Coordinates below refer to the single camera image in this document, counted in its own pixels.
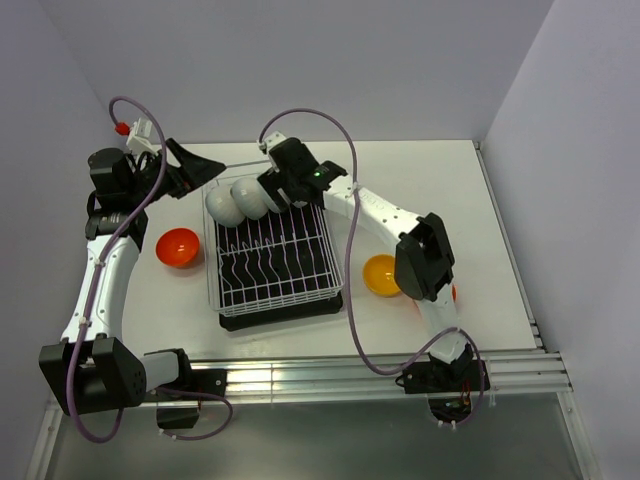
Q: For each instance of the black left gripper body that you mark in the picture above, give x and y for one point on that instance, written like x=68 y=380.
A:
x=172 y=183

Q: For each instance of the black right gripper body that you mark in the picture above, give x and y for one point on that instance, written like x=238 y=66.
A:
x=287 y=187

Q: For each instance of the white ribbed ceramic bowl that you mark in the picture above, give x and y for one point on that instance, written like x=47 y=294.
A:
x=247 y=194

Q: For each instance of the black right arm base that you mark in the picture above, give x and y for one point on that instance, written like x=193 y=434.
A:
x=452 y=396

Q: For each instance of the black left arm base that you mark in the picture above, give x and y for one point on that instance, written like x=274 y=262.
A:
x=195 y=409

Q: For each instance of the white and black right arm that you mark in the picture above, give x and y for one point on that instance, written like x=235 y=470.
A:
x=422 y=251

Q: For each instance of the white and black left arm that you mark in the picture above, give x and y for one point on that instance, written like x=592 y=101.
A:
x=115 y=233

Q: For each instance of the black drip tray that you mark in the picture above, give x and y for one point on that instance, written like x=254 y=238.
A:
x=280 y=310

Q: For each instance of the yellow plastic bowl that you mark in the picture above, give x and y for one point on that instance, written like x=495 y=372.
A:
x=378 y=275

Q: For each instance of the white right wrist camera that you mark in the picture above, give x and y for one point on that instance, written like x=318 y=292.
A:
x=270 y=141

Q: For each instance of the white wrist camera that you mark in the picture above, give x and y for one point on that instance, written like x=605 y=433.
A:
x=270 y=141
x=137 y=136

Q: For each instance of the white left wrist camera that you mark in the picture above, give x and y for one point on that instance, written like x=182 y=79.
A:
x=137 y=136

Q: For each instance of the aluminium frame rail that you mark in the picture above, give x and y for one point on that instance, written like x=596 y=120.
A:
x=300 y=380

